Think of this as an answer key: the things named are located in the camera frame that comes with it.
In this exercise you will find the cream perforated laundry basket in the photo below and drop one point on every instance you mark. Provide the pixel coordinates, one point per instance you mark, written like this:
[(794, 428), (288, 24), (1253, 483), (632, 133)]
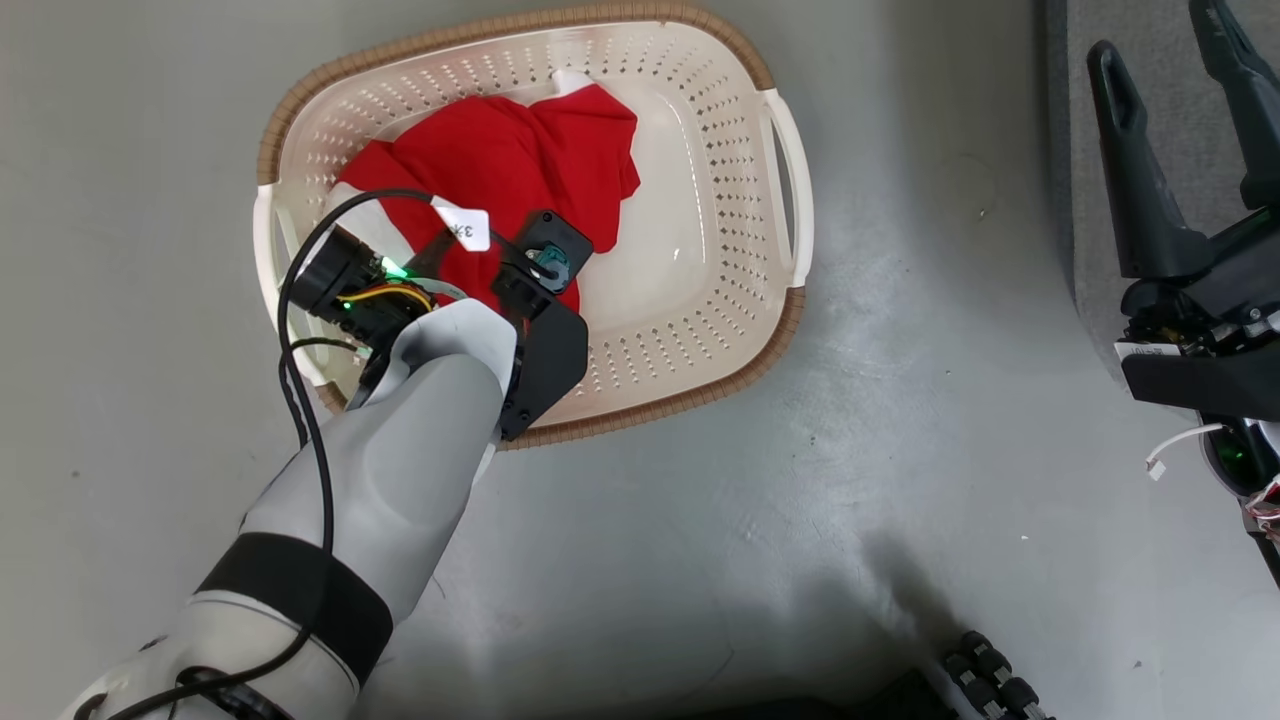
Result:
[(700, 250)]

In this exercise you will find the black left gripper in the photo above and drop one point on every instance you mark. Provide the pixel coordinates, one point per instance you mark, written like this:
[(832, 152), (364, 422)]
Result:
[(345, 275)]

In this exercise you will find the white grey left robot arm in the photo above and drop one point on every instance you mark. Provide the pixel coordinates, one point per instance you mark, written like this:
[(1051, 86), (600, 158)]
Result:
[(400, 470)]

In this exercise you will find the red basketball jersey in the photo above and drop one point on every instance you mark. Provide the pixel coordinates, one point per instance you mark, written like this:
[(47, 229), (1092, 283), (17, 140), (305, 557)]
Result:
[(500, 150)]

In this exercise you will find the grey fabric sofa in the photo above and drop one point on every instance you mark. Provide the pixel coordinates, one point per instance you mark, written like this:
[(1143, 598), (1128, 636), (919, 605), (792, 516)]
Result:
[(1185, 120)]

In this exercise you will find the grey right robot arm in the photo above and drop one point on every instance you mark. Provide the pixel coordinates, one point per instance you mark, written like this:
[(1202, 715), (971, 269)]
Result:
[(1245, 470)]

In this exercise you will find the white printed tag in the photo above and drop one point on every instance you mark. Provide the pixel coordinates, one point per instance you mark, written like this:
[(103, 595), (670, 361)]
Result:
[(465, 228)]

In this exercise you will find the black roller wheel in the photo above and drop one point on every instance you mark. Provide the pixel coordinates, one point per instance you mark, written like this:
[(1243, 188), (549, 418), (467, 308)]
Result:
[(990, 675)]

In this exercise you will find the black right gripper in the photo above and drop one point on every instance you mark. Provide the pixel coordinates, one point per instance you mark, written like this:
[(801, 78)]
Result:
[(1225, 300)]

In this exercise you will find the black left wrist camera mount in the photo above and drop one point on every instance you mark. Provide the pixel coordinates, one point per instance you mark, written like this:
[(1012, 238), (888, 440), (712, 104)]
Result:
[(545, 350)]

